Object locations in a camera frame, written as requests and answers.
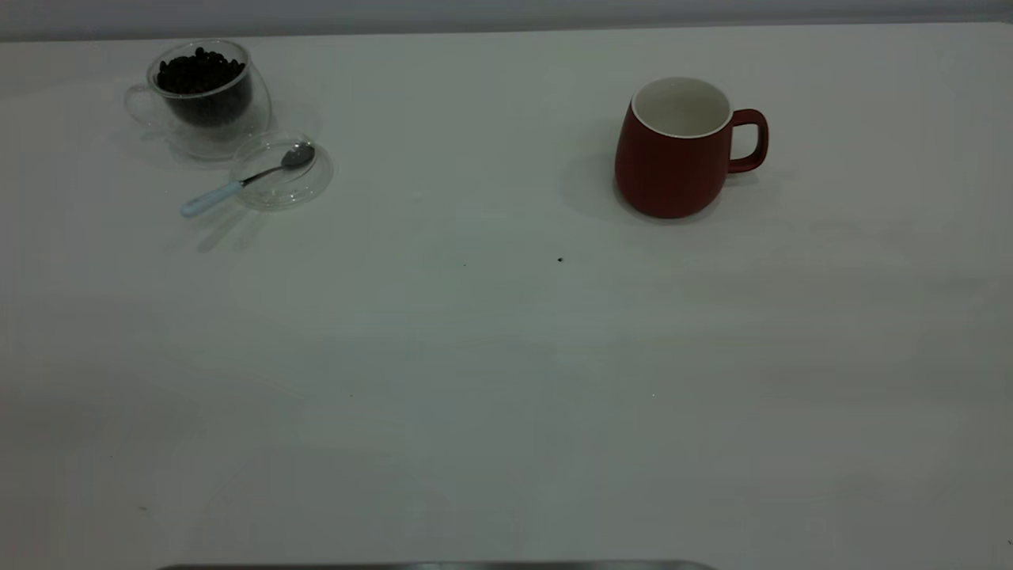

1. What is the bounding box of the red ceramic mug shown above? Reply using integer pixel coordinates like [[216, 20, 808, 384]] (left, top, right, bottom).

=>
[[614, 76, 769, 219]]

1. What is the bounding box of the metal spoon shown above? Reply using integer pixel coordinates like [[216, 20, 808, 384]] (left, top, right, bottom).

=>
[[180, 142, 316, 218]]

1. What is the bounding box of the pile of dark coffee beans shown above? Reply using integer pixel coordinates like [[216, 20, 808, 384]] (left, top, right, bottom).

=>
[[156, 47, 252, 127]]

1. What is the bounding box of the clear round glass dish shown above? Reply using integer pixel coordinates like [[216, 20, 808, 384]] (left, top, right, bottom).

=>
[[230, 131, 334, 211]]

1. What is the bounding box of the clear double-wall glass cup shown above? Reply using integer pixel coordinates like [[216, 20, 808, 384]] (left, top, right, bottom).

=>
[[124, 38, 272, 162]]

